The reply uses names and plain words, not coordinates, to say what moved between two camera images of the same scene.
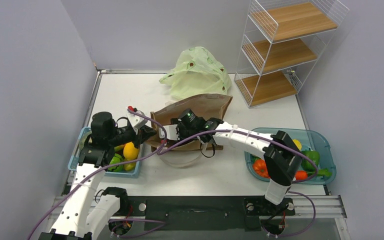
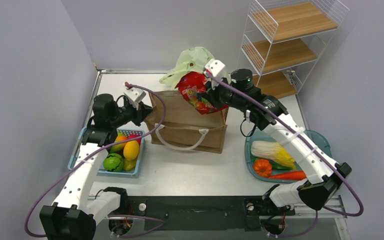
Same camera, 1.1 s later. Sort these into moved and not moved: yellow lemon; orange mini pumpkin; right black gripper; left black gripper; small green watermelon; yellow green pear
Moved: left black gripper; right black gripper
Not moved: yellow green pear; orange mini pumpkin; small green watermelon; yellow lemon
